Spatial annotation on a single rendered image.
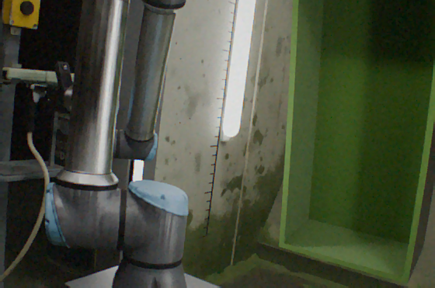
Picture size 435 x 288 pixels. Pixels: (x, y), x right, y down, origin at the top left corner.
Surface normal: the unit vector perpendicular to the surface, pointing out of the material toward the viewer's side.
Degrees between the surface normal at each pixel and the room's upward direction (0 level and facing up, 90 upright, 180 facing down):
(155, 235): 90
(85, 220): 87
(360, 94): 102
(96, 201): 88
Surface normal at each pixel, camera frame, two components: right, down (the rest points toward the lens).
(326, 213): -0.54, 0.21
